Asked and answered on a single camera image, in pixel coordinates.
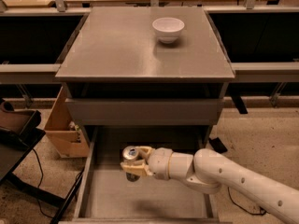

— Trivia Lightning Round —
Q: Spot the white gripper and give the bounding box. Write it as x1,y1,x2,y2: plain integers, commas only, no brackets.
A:
121,146,173,180

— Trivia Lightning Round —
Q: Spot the dented redbull can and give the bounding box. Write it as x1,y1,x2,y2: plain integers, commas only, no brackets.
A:
122,146,139,182

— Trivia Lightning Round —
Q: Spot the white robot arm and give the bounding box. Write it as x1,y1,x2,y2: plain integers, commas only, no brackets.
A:
121,146,299,224

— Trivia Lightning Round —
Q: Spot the open grey middle drawer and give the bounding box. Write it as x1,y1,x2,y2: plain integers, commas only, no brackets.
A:
59,126,231,224

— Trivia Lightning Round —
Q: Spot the closed grey top drawer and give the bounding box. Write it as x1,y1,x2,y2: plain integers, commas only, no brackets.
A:
65,98,223,126

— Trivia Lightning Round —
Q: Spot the grey drawer cabinet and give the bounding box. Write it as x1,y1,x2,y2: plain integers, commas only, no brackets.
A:
55,7,235,145

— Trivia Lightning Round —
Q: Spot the cardboard box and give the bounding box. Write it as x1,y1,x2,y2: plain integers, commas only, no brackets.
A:
45,88,89,158

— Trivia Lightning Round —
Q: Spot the black power adapter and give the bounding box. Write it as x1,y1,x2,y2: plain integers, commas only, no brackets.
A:
208,137,228,154

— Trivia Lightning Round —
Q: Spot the dark side table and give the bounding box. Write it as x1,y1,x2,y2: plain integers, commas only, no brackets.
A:
0,98,85,224

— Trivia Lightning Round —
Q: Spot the brown tray on table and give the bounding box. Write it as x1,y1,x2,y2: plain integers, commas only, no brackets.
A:
0,101,41,147

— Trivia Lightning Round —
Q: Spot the white ceramic bowl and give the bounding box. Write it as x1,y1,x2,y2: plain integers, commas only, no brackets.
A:
152,17,185,44

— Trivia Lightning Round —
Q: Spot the black cable left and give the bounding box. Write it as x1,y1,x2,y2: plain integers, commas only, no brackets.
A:
31,147,55,219

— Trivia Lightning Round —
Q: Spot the black floor cable right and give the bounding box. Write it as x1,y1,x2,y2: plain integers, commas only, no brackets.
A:
227,187,268,217

